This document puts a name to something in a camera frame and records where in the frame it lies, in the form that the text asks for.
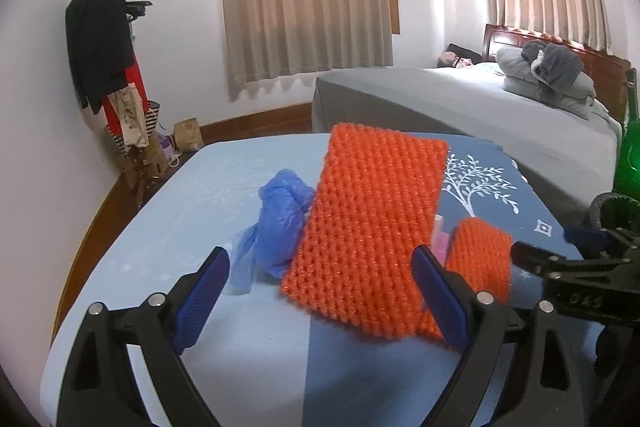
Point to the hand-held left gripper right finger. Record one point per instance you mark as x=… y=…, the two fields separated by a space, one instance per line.
x=440 y=297

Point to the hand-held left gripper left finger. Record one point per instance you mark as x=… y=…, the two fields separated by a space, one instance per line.
x=200 y=302

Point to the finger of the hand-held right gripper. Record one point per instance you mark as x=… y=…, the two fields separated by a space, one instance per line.
x=550 y=259
x=577 y=236

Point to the black lined trash bin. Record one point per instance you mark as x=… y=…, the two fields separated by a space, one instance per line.
x=607 y=209

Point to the small orange foam net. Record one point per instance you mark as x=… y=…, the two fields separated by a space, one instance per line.
x=480 y=257

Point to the green glass bottle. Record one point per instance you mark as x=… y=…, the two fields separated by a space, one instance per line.
x=630 y=157

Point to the large orange foam net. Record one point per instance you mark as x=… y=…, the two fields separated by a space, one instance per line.
x=370 y=227

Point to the blue plastic bag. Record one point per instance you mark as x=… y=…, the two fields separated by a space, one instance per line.
x=280 y=227

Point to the grey pillow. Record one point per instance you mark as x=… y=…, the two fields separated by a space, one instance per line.
x=599 y=108

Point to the cardboard box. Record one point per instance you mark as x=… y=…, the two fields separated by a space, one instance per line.
x=155 y=162

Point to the purple white package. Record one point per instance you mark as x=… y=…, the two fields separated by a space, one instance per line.
x=169 y=147

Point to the wooden headboard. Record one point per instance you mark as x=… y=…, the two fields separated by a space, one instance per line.
x=607 y=77

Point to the brown paper bag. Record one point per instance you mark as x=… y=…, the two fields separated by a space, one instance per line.
x=189 y=136

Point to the dark grey towel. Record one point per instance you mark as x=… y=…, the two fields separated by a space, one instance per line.
x=560 y=67

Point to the folded grey duvet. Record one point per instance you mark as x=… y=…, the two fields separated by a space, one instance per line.
x=515 y=67

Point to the bed with grey sheet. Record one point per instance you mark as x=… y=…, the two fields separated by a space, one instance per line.
x=450 y=107

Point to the striped bag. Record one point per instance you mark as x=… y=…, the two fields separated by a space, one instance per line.
x=154 y=117

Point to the cream printed tote bag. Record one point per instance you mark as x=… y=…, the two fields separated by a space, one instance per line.
x=131 y=117

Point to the pink bundle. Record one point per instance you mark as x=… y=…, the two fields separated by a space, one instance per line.
x=455 y=61

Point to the black bag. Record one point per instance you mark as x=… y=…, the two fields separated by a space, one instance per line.
x=465 y=51

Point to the red garment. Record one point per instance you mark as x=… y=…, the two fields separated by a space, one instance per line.
x=136 y=77

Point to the black coat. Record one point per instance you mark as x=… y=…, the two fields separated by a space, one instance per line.
x=95 y=32

